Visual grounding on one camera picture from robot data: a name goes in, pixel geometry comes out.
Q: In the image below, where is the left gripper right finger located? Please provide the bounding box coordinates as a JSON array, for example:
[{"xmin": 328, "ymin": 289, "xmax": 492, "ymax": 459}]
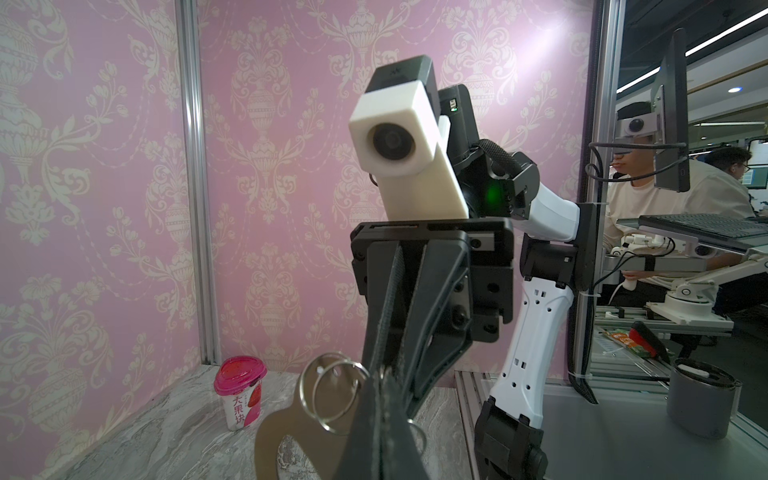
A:
[{"xmin": 380, "ymin": 372, "xmax": 428, "ymax": 480}]

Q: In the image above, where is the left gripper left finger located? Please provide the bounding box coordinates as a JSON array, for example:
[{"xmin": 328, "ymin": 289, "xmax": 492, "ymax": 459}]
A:
[{"xmin": 334, "ymin": 375, "xmax": 383, "ymax": 480}]

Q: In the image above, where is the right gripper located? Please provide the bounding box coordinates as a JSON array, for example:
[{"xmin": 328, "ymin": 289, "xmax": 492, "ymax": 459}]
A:
[{"xmin": 350, "ymin": 218, "xmax": 514, "ymax": 418}]

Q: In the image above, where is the black keyboard on arm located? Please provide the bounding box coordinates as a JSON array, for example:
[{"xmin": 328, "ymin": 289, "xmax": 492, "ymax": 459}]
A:
[{"xmin": 617, "ymin": 214, "xmax": 767, "ymax": 254}]

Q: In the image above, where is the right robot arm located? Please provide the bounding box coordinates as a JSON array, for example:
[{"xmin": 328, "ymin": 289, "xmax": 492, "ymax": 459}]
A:
[{"xmin": 349, "ymin": 80, "xmax": 597, "ymax": 479}]

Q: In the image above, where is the pink lid cup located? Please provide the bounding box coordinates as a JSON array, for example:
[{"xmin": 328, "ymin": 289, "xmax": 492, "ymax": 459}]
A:
[{"xmin": 213, "ymin": 356, "xmax": 268, "ymax": 431}]

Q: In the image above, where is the seated person in white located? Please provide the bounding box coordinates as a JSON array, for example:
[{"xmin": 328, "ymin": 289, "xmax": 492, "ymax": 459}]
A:
[{"xmin": 602, "ymin": 100, "xmax": 757, "ymax": 289}]

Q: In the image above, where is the grey cylindrical container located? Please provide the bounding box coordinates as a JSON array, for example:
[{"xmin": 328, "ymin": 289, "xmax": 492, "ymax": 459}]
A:
[{"xmin": 666, "ymin": 358, "xmax": 742, "ymax": 440}]

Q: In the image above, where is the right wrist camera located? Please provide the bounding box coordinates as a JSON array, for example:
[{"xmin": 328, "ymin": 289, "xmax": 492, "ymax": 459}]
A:
[{"xmin": 348, "ymin": 55, "xmax": 469, "ymax": 222}]

